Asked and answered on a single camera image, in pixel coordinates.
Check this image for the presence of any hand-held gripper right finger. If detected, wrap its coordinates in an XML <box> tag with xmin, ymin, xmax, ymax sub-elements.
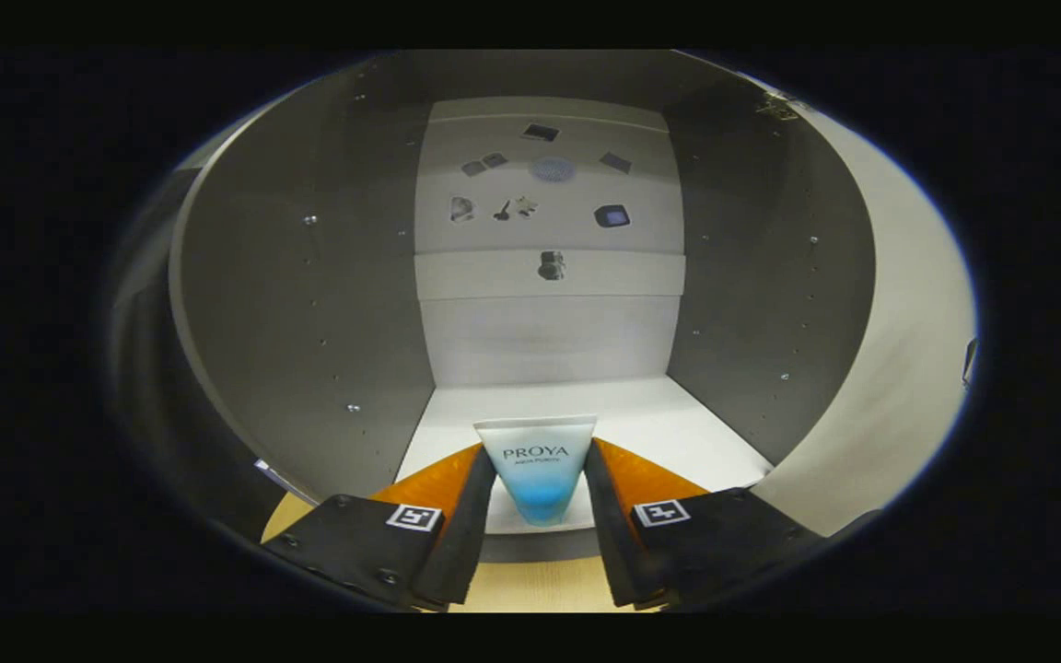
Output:
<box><xmin>583</xmin><ymin>439</ymin><xmax>826</xmax><ymax>611</ymax></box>

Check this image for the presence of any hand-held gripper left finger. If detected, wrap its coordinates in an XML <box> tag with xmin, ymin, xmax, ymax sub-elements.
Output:
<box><xmin>262</xmin><ymin>442</ymin><xmax>497</xmax><ymax>611</ymax></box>

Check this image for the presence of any white blue cosmetic tube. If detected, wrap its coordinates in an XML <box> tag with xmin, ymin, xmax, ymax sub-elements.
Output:
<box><xmin>473</xmin><ymin>414</ymin><xmax>599</xmax><ymax>528</ymax></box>

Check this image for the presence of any grey cabinet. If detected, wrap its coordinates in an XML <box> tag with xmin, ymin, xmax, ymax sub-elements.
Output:
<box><xmin>167</xmin><ymin>51</ymin><xmax>877</xmax><ymax>564</ymax></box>

